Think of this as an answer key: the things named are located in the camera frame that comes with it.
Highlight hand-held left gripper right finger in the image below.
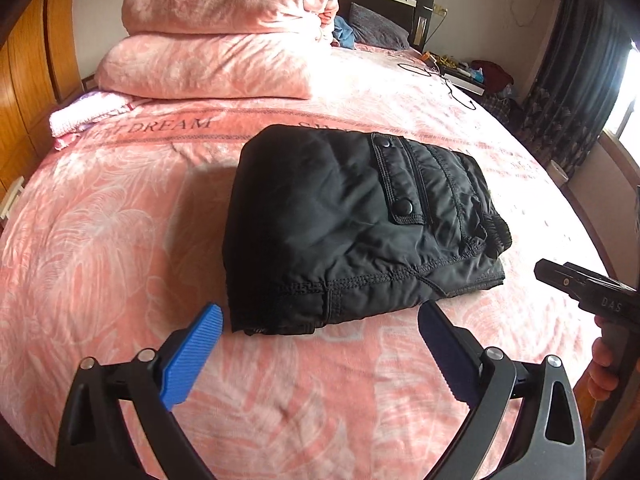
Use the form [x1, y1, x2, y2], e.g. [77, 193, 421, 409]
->
[417, 302, 586, 480]

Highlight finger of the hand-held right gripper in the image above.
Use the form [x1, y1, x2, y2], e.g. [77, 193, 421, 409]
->
[534, 258, 619, 307]

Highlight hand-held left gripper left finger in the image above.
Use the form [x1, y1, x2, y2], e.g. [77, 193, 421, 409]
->
[57, 302, 224, 480]

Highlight black jacket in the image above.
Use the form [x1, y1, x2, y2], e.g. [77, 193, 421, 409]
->
[222, 124, 513, 336]

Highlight person's right hand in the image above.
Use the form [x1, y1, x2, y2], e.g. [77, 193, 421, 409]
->
[587, 337, 623, 402]

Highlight pink leaf-print blanket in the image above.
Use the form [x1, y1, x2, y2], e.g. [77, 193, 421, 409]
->
[0, 42, 613, 480]

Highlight bright window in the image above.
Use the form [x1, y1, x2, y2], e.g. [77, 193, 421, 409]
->
[602, 45, 640, 161]

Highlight red cloth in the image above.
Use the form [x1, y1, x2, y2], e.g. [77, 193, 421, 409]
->
[472, 60, 515, 92]

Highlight white nightstand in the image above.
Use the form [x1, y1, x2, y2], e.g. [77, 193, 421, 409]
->
[440, 67, 486, 97]

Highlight dark patterned curtain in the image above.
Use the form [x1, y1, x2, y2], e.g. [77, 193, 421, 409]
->
[517, 0, 633, 176]

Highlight pink white knit cloth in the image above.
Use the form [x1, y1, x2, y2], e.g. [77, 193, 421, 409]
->
[48, 91, 133, 151]

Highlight folded pink quilt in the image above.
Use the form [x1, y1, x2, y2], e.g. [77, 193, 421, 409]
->
[95, 34, 333, 101]
[121, 0, 341, 43]

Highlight grey pillow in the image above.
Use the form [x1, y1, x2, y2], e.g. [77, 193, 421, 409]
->
[348, 2, 411, 51]

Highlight blue cloth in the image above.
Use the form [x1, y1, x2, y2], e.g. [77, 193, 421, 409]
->
[332, 15, 357, 51]

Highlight wooden wardrobe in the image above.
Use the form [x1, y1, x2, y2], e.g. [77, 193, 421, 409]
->
[0, 0, 83, 201]

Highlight black cable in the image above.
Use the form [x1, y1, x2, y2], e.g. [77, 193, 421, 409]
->
[397, 60, 478, 110]

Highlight white slatted frame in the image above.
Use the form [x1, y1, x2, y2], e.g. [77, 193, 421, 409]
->
[0, 176, 26, 231]

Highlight thin wall cable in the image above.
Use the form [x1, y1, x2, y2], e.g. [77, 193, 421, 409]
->
[510, 0, 538, 28]

